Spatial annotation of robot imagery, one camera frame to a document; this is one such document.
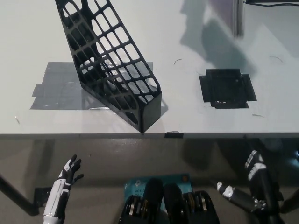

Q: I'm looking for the square black tape patch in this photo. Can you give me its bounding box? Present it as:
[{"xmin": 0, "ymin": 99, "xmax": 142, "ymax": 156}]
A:
[{"xmin": 199, "ymin": 68, "xmax": 257, "ymax": 109}]

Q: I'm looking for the black cable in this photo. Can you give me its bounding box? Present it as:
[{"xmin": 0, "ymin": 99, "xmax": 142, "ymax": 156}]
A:
[{"xmin": 242, "ymin": 0, "xmax": 299, "ymax": 5}]

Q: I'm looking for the black lattice magazine stand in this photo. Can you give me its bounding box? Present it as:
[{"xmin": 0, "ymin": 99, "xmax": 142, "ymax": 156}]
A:
[{"xmin": 55, "ymin": 0, "xmax": 163, "ymax": 134}]

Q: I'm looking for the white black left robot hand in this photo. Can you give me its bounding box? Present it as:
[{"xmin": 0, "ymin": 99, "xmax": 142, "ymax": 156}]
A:
[{"xmin": 43, "ymin": 154, "xmax": 85, "ymax": 219}]

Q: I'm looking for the small black tape strip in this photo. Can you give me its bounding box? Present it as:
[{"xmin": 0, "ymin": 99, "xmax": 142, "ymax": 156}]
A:
[{"xmin": 164, "ymin": 131, "xmax": 184, "ymax": 139}]

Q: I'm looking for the large grey tape patch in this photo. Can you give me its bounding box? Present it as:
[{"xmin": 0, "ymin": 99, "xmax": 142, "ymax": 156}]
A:
[{"xmin": 29, "ymin": 62, "xmax": 155, "ymax": 111}]

